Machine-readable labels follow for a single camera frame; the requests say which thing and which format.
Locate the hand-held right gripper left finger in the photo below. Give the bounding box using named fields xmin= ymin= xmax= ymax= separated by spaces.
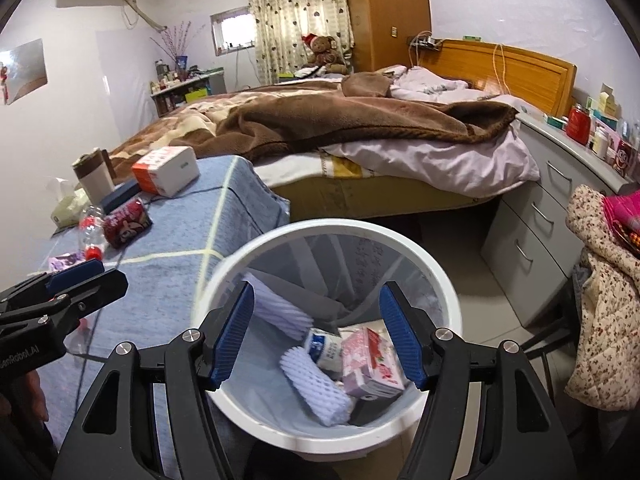
xmin=50 ymin=280 xmax=257 ymax=480

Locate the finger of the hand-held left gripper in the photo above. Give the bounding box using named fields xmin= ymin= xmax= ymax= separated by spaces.
xmin=0 ymin=270 xmax=129 ymax=346
xmin=0 ymin=258 xmax=106 ymax=311

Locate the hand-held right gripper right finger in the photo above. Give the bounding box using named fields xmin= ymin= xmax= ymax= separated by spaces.
xmin=378 ymin=281 xmax=573 ymax=480

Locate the pink drink carton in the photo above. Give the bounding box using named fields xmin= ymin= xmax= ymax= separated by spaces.
xmin=340 ymin=326 xmax=407 ymax=397

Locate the clear plastic bottle red label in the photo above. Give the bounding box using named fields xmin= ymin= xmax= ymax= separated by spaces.
xmin=79 ymin=205 xmax=107 ymax=261

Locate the white foam fruit net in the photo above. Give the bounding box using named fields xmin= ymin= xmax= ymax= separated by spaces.
xmin=279 ymin=347 xmax=352 ymax=428
xmin=243 ymin=272 xmax=313 ymax=341

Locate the white round waste bin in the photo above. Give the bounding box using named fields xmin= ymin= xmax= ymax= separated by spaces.
xmin=191 ymin=218 xmax=462 ymax=462

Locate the red drink can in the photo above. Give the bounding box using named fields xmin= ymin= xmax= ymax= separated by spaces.
xmin=102 ymin=197 xmax=153 ymax=250

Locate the green white tissue pack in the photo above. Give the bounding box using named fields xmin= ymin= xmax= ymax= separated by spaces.
xmin=47 ymin=177 xmax=93 ymax=228

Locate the dark blue case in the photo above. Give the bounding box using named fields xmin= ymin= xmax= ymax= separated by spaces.
xmin=98 ymin=179 xmax=141 ymax=212

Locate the brown white thermos cup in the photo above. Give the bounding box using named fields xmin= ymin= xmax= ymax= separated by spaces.
xmin=71 ymin=147 xmax=113 ymax=203

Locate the orange white cardboard box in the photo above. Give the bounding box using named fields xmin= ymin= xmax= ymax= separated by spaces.
xmin=131 ymin=146 xmax=201 ymax=197

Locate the black chair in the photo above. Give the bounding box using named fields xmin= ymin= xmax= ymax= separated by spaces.
xmin=520 ymin=320 xmax=586 ymax=441

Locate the beige patterned blanket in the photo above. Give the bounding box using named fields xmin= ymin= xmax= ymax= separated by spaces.
xmin=107 ymin=85 xmax=351 ymax=181

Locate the grey drawer cabinet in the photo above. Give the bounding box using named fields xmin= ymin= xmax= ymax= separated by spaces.
xmin=480 ymin=110 xmax=640 ymax=328

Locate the lilac duvet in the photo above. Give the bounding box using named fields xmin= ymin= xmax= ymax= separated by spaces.
xmin=320 ymin=64 xmax=542 ymax=198

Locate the floral quilted jacket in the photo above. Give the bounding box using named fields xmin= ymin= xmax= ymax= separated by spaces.
xmin=565 ymin=185 xmax=640 ymax=413

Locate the cluttered side table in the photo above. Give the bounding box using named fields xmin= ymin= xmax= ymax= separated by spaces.
xmin=150 ymin=67 xmax=228 ymax=118

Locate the brown fleece blanket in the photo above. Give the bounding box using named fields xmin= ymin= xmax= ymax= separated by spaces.
xmin=192 ymin=71 xmax=519 ymax=163

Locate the vase with purple branches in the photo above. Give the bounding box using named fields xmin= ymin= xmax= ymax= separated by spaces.
xmin=157 ymin=21 xmax=207 ymax=81

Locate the pink striped cloth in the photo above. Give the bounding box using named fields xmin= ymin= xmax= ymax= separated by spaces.
xmin=602 ymin=191 xmax=640 ymax=248

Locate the wrapped air conditioner pipe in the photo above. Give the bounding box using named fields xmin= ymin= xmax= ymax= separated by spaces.
xmin=120 ymin=0 xmax=168 ymax=31

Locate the red jar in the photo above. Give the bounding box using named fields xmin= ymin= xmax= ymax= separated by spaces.
xmin=566 ymin=104 xmax=592 ymax=145

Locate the white medicine bottle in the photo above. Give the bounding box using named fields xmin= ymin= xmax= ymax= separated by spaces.
xmin=592 ymin=127 xmax=612 ymax=158

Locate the small window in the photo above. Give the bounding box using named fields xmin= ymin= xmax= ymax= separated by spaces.
xmin=210 ymin=6 xmax=257 ymax=57

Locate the wooden bed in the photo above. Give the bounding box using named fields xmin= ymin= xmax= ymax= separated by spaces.
xmin=250 ymin=38 xmax=577 ymax=221

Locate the red cartoon box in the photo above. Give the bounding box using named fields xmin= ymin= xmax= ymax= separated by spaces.
xmin=612 ymin=137 xmax=640 ymax=176

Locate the brown teddy bear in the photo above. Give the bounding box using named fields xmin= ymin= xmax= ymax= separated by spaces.
xmin=301 ymin=33 xmax=348 ymax=76

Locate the power strip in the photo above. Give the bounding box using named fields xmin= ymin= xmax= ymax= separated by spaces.
xmin=407 ymin=32 xmax=443 ymax=51

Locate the heart patterned curtain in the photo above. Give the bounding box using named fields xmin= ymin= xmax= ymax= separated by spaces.
xmin=246 ymin=0 xmax=357 ymax=86

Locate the wooden wardrobe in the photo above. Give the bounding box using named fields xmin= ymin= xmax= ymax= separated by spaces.
xmin=341 ymin=0 xmax=433 ymax=73

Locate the wall mirror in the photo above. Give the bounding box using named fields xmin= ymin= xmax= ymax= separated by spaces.
xmin=0 ymin=38 xmax=48 ymax=106

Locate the orange cable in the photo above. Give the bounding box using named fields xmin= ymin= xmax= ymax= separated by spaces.
xmin=492 ymin=43 xmax=511 ymax=96

